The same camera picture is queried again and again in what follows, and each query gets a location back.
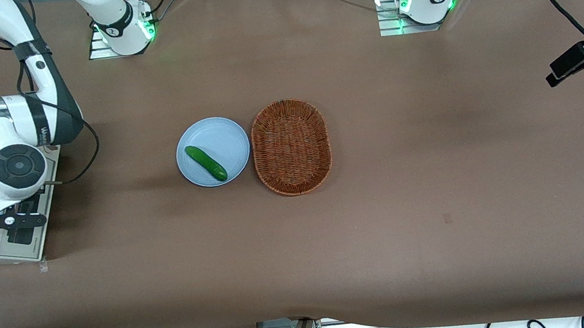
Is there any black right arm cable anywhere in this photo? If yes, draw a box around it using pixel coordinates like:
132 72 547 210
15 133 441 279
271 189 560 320
13 44 105 189

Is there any green cucumber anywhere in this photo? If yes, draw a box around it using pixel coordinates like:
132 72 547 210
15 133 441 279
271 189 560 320
184 142 229 186

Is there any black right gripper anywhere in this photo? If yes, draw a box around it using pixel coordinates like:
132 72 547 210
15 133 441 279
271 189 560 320
0 193 51 248

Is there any light blue round plate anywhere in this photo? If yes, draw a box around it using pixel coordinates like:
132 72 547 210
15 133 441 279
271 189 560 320
172 113 254 191

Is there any oval woven wicker basket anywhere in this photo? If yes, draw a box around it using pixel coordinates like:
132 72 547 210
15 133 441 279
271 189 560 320
247 94 336 201

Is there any brown tablecloth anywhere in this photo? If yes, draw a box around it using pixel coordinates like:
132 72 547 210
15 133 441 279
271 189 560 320
0 0 584 328

